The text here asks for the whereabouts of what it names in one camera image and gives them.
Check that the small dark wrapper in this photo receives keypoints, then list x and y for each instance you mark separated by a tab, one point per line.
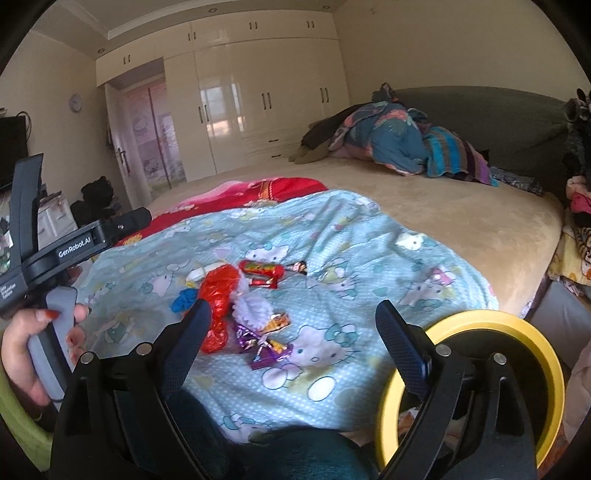
296	267

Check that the red blanket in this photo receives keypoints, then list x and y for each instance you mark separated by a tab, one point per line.
258	194

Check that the long red candy wrapper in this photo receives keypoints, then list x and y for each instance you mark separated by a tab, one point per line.
258	266

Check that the dark brown cloth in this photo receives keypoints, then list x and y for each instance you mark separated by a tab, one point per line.
318	136

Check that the grey headboard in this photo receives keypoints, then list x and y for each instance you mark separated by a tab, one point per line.
508	120

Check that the red plastic bag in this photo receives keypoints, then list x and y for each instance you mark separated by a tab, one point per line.
217	290

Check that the light blue cat-print blanket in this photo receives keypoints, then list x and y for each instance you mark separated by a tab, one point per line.
360	286

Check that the grey cloth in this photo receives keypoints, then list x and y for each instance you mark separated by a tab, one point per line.
561	316

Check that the striped blanket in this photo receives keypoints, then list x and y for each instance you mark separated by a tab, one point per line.
448	152

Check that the yellow-rimmed trash bin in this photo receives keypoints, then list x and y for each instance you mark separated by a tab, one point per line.
508	323

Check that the red and white wrapper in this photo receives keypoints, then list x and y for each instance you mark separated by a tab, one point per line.
264	281

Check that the blue wrapper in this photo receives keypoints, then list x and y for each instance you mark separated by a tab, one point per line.
184	301

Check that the black bag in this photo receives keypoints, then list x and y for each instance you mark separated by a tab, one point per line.
94	196

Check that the round wall clock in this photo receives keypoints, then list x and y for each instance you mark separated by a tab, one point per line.
75	102

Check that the blue floral quilt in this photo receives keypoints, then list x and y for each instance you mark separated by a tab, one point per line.
388	134

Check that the purple foil wrapper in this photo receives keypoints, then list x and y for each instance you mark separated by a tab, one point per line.
244	336

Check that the white frilly paper liner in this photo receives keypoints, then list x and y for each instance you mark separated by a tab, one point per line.
251	309

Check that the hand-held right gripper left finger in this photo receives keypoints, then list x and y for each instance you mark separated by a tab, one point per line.
184	355

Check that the dark patterned cloth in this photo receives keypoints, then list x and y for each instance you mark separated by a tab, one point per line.
517	182

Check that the beige bed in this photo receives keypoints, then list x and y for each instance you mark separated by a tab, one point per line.
438	221

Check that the purple and orange snack wrapper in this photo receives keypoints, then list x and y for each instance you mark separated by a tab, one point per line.
273	354

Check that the black fuzzy clothing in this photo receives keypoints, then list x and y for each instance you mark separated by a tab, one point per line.
577	134

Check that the white and yellow wrapper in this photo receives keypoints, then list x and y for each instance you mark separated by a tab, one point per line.
199	273

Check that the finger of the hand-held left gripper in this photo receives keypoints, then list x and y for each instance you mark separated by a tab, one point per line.
131	220

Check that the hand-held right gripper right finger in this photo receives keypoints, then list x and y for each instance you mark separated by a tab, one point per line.
406	353

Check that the pile of clothes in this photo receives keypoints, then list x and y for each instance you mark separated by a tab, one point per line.
575	258

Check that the black television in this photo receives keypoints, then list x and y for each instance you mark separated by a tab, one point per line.
13	147

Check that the pink patterned glass door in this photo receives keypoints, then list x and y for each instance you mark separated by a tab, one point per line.
154	134

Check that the cream glossy wardrobe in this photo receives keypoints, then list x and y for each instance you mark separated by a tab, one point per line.
258	92

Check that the lilac cloth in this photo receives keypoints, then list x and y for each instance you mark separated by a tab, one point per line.
578	392

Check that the green plastic basin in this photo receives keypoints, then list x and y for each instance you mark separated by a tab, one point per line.
23	429

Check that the teal pants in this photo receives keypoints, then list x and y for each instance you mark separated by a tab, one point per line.
300	454

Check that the person's left hand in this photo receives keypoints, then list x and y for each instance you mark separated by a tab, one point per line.
18	355

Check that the white door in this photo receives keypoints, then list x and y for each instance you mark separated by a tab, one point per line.
121	138

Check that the pink cloth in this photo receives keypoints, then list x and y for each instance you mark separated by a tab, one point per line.
579	201

